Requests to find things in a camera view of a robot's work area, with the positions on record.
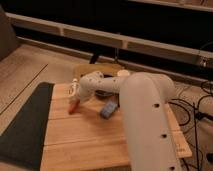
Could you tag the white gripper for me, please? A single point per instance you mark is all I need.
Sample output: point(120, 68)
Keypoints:
point(75, 93)

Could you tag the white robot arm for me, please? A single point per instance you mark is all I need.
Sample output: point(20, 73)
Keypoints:
point(142, 99)

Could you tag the dark round bowl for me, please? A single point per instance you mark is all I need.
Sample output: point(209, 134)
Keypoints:
point(103, 94)

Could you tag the dark green floor mat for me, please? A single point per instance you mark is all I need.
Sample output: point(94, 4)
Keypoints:
point(23, 140)

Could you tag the blue sponge block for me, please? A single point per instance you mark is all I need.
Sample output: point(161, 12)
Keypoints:
point(109, 108)

